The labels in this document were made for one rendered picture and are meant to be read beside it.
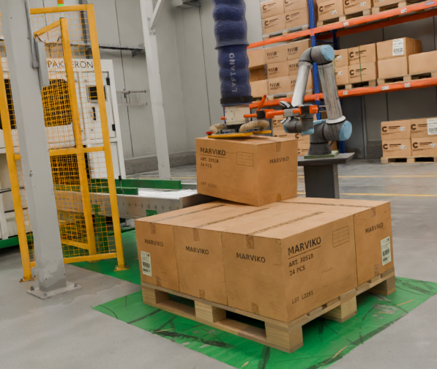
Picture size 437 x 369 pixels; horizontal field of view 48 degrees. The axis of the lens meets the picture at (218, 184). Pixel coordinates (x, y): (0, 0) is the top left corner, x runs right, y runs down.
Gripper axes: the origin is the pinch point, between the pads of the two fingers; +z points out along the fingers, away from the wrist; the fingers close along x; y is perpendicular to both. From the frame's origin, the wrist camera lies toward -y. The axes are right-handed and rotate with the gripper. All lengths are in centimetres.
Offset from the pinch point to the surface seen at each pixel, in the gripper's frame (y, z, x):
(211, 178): 40, 33, -40
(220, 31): 25, 24, 58
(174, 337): -11, 118, -110
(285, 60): 508, -663, 120
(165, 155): 334, -154, -40
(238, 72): 18.4, 18.0, 29.3
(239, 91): 18.5, 18.9, 17.3
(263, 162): -5.0, 28.9, -29.6
